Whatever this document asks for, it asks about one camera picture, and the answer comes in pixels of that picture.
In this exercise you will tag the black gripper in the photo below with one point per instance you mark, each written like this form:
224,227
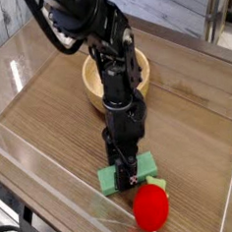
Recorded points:
124,129

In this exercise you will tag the green rectangular block stick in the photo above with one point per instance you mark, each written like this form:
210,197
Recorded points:
106,176

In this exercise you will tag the red felt strawberry toy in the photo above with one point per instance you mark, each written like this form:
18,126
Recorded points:
151,204

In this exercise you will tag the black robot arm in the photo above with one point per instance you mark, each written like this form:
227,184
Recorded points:
104,28

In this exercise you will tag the wooden brown bowl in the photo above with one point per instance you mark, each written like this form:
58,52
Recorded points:
94,87

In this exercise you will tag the metal chair frame background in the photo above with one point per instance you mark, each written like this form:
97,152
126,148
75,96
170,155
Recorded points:
215,18

